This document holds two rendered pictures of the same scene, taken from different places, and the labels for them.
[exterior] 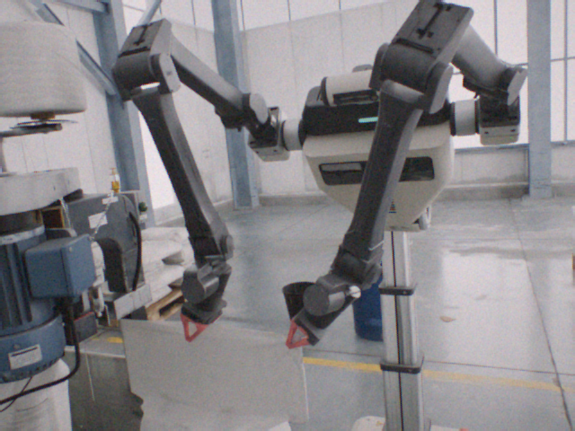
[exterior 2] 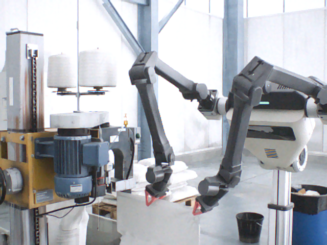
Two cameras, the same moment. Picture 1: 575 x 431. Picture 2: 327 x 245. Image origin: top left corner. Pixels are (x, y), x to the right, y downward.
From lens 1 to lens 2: 73 cm
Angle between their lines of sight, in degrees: 17
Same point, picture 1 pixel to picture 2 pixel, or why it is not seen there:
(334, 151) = not seen: hidden behind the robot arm
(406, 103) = (242, 101)
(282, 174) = not seen: hidden behind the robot
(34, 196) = (90, 122)
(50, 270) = (91, 153)
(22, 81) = (93, 74)
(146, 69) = (142, 73)
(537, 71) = not seen: outside the picture
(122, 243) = (124, 153)
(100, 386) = (102, 237)
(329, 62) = (312, 46)
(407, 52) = (243, 79)
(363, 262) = (229, 173)
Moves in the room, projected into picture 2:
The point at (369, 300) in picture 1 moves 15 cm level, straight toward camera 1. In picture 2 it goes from (296, 231) to (294, 237)
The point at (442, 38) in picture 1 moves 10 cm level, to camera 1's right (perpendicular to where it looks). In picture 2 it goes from (256, 76) to (288, 75)
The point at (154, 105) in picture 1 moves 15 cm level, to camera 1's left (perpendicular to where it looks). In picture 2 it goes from (143, 88) to (109, 88)
